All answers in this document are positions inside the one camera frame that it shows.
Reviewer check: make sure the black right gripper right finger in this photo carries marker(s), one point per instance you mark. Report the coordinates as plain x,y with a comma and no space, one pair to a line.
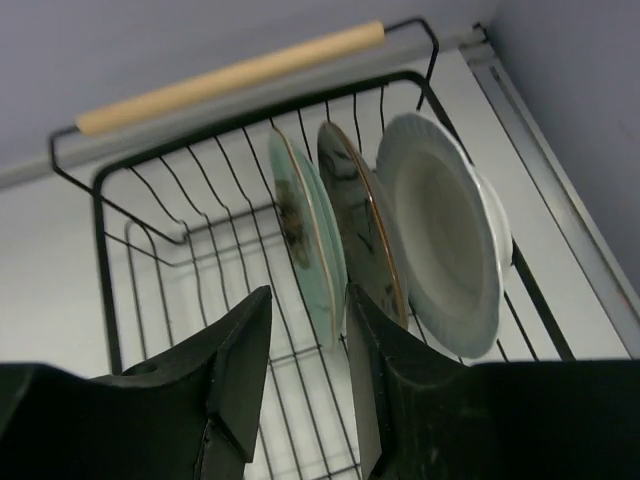
422,415

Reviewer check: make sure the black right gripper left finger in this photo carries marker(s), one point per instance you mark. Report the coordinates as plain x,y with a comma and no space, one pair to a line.
191,412

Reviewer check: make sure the dark green marbled plate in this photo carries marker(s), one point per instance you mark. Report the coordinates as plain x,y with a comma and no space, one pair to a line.
375,257

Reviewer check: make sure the light green plate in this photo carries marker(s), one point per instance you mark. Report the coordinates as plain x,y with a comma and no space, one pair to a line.
312,236

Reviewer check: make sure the pale blue-grey plate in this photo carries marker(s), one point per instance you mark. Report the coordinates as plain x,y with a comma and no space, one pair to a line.
454,230

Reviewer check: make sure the silver table edge rail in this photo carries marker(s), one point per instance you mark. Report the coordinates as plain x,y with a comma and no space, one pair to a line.
589,248

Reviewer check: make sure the black wire dish rack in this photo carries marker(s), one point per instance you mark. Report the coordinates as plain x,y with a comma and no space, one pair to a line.
186,230

